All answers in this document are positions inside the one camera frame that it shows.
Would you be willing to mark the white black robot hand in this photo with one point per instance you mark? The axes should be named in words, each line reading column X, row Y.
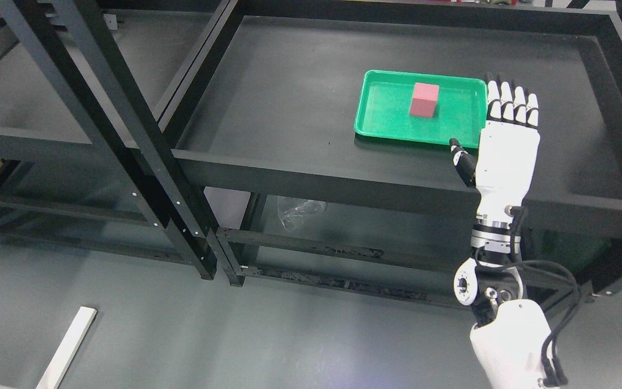
column 503, row 169

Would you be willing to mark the pink cube block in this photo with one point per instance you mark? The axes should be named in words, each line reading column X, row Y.
column 424, row 100

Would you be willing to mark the green plastic tray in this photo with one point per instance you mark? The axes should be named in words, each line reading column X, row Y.
column 386, row 96

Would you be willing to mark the black metal shelf right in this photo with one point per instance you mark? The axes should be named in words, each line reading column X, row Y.
column 275, row 116

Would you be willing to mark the black metal shelf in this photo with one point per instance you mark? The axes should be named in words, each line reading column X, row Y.
column 92, row 101
column 275, row 116

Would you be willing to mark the black metal shelf left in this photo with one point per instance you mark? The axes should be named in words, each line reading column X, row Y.
column 92, row 101

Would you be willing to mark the clear plastic bag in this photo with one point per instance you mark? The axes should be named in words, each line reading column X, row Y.
column 294, row 212

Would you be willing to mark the white desk leg frame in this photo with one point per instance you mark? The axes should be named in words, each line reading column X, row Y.
column 67, row 349

